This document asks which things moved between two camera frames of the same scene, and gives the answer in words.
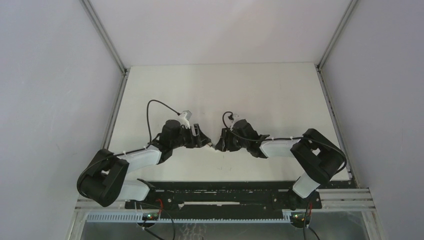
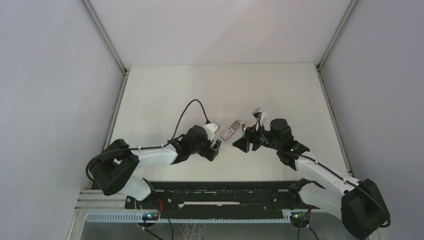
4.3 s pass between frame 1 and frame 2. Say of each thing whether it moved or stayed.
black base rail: stayed
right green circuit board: stayed
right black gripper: moved
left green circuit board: stayed
